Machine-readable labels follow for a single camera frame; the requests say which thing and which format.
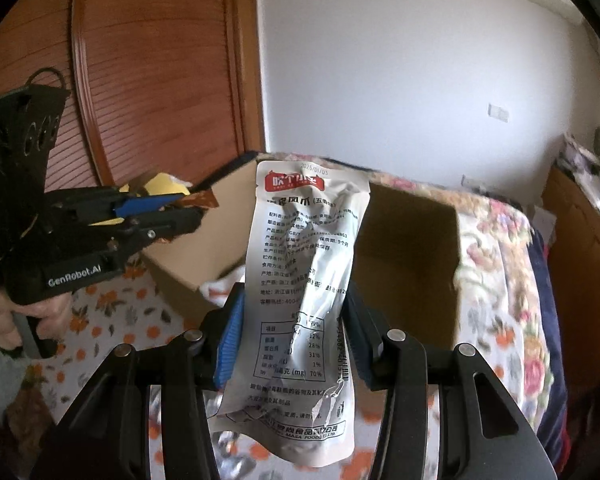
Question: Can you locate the white printed snack pouch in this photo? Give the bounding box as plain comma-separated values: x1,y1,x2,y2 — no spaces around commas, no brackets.
211,160,372,466

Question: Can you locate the white bag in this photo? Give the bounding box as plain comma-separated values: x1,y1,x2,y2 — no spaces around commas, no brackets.
530,204,557,234

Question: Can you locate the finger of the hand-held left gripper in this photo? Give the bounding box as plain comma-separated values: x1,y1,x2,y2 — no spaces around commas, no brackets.
124,209,204,247
114,192,182,222

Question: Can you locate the navy blue blanket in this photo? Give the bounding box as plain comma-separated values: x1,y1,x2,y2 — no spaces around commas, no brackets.
525,215,572,461

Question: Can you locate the orange fruit print cloth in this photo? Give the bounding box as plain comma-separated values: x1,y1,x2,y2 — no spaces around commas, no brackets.
27,255,381,480

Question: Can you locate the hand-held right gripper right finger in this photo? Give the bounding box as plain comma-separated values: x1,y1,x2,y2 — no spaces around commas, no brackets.
337,295,561,480

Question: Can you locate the white packet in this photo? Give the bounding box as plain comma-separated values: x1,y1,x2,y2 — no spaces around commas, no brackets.
200,265,247,307

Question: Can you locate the stack of boxes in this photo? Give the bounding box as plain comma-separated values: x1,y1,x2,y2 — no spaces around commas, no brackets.
561,132,600,172

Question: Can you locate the long wooden cabinet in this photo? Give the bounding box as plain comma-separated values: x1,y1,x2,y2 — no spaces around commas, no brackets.
542,165,600,391

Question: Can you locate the person's left hand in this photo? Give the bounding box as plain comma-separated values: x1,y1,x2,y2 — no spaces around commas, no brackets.
0,287,75,350

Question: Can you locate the floral blanket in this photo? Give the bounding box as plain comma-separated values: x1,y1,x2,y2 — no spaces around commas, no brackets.
260,152,556,480

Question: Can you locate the brown cardboard box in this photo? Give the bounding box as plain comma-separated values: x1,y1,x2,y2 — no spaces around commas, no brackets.
139,150,462,356

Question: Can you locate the brown snack bar packet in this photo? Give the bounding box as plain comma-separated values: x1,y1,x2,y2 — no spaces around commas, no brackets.
172,191,221,211

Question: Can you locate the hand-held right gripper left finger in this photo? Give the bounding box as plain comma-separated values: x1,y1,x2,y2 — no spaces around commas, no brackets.
27,282,248,480

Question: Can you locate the wooden wardrobe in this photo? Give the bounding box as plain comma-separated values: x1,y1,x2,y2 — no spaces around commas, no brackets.
0,0,267,196

